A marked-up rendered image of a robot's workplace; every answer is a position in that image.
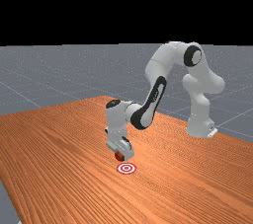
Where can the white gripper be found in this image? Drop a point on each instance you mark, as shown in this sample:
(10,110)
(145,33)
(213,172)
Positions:
(119,145)

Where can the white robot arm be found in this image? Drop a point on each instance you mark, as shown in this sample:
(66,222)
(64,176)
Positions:
(197,80)

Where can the red apple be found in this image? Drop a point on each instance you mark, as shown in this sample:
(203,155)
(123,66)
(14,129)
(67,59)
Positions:
(117,156)

